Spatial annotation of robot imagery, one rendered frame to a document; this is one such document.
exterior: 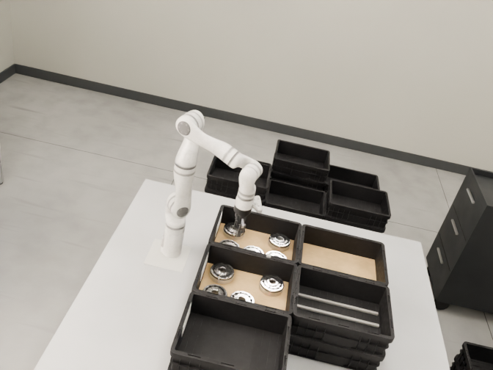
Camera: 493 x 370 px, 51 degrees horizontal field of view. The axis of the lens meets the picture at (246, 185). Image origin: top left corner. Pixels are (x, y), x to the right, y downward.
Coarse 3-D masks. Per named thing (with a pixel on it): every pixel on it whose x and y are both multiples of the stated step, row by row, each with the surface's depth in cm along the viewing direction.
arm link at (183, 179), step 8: (176, 168) 218; (176, 176) 219; (184, 176) 218; (192, 176) 221; (176, 184) 221; (184, 184) 221; (192, 184) 224; (176, 192) 223; (184, 192) 223; (176, 200) 225; (184, 200) 226; (176, 208) 227; (184, 208) 228; (176, 216) 229; (184, 216) 231
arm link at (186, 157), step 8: (192, 112) 207; (200, 112) 209; (200, 120) 207; (200, 128) 208; (184, 144) 216; (192, 144) 214; (184, 152) 215; (192, 152) 215; (176, 160) 217; (184, 160) 215; (192, 160) 216; (184, 168) 216; (192, 168) 217
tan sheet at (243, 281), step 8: (208, 264) 227; (208, 272) 223; (240, 272) 227; (248, 272) 227; (208, 280) 219; (232, 280) 222; (240, 280) 222; (248, 280) 223; (256, 280) 224; (200, 288) 215; (224, 288) 217; (232, 288) 218; (240, 288) 219; (248, 288) 220; (256, 288) 220; (256, 296) 217; (264, 296) 217; (280, 296) 219; (264, 304) 214; (272, 304) 214; (280, 304) 215
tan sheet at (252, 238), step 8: (224, 224) 253; (248, 232) 251; (256, 232) 252; (216, 240) 242; (240, 240) 245; (248, 240) 246; (256, 240) 247; (264, 240) 248; (264, 248) 243; (288, 248) 246; (288, 256) 241
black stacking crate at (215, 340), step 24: (192, 312) 203; (216, 312) 201; (240, 312) 199; (264, 312) 197; (192, 336) 194; (216, 336) 196; (240, 336) 198; (264, 336) 200; (240, 360) 188; (264, 360) 190
